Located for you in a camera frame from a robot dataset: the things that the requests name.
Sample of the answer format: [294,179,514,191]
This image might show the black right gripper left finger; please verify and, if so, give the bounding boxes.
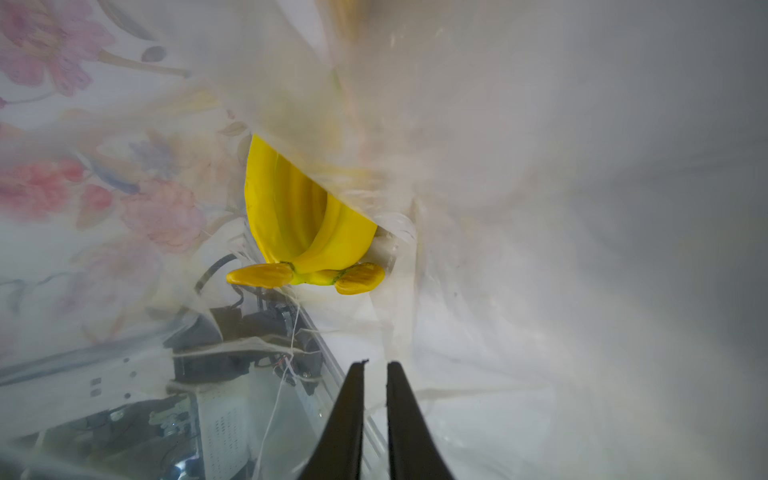
[298,360,366,480]

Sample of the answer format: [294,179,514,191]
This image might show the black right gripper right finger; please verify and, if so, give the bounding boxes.
[386,361,454,480]

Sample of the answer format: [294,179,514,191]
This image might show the yellow banana bunch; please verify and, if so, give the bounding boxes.
[227,136,386,295]

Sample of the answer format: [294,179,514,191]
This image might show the clear zip-top bag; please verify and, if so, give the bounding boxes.
[1,1,767,479]

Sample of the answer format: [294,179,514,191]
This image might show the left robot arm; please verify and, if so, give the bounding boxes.
[1,291,324,443]

